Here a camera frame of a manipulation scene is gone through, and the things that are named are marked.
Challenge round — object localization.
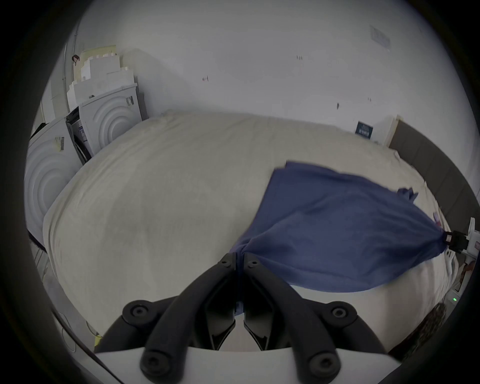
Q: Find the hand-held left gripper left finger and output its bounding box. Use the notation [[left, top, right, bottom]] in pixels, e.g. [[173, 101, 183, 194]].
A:
[[94, 253, 239, 384]]

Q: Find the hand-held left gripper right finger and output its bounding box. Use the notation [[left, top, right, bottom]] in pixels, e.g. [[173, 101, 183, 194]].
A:
[[240, 252, 389, 384]]

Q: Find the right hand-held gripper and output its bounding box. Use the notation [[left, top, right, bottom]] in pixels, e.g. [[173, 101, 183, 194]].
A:
[[442, 217, 480, 305]]

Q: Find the dark blue shirt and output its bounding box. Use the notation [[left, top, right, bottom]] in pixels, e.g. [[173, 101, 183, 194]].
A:
[[229, 160, 451, 316]]

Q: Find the person's right hand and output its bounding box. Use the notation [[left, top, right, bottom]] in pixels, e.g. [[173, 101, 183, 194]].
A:
[[460, 262, 478, 290]]

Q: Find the dark grey padded headboard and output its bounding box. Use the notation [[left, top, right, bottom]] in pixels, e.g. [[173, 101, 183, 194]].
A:
[[388, 119, 480, 226]]

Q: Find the white carton with blue label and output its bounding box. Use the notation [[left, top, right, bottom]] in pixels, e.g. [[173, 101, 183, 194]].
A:
[[354, 115, 399, 148]]

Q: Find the stack of white foam packing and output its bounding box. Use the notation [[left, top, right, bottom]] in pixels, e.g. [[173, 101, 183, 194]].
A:
[[67, 45, 138, 110]]

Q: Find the black cable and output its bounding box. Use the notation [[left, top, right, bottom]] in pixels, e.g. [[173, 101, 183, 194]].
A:
[[48, 303, 125, 384]]

